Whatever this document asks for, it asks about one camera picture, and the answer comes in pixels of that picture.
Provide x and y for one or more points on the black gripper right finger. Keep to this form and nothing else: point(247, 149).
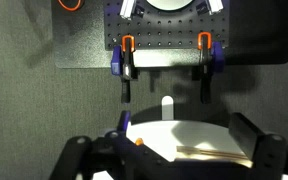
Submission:
point(247, 135)

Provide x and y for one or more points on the black perforated breadboard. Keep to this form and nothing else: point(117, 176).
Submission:
point(167, 31)

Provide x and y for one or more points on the small yellow-orange toy fruit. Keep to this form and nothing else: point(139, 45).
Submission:
point(139, 141)

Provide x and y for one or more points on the black metal mounting plate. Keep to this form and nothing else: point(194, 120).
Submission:
point(80, 43)

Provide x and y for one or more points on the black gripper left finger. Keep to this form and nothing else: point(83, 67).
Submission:
point(124, 120)

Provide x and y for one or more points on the white table base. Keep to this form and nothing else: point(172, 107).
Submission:
point(167, 108)

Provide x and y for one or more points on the blue black bar clamp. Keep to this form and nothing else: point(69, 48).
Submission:
point(205, 66)
point(127, 63)

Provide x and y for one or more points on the white aluminium bracket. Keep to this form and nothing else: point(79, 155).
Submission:
point(128, 8)
point(215, 6)

